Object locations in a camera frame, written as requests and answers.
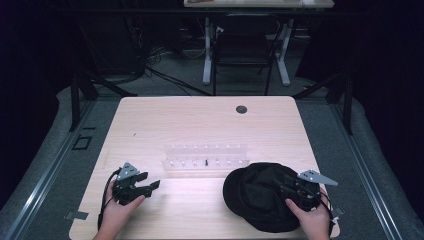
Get black cap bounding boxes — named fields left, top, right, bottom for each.
left=222, top=161, right=322, bottom=234

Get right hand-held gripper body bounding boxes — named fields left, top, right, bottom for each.
left=281, top=169, right=339, bottom=212

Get black metal stand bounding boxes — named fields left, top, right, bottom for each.
left=292, top=70, right=354, bottom=136
left=68, top=69, right=138, bottom=133

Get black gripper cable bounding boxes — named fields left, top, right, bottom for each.
left=97, top=167, right=122, bottom=232
left=319, top=191, right=336, bottom=236

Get black chair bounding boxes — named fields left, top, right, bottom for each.
left=211, top=14, right=282, bottom=97

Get person's right hand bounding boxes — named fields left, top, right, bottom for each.
left=284, top=188, right=332, bottom=240

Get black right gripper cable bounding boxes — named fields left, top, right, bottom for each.
left=319, top=191, right=336, bottom=236

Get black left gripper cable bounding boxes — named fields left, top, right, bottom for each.
left=97, top=167, right=122, bottom=232

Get white-legged desk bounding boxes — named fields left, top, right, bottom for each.
left=183, top=0, right=336, bottom=88

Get grey tape piece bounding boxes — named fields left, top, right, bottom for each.
left=331, top=205, right=346, bottom=220
left=64, top=210, right=90, bottom=222

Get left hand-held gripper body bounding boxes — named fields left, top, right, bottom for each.
left=112, top=161, right=150, bottom=206

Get person's left hand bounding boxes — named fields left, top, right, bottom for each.
left=99, top=181, right=147, bottom=236

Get aluminium floor rail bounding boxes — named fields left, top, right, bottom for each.
left=2, top=99, right=98, bottom=240
left=329, top=101, right=405, bottom=240

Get black floor cables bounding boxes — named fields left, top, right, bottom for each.
left=126, top=19, right=214, bottom=98

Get clear acrylic rack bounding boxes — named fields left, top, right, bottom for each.
left=161, top=143, right=251, bottom=172

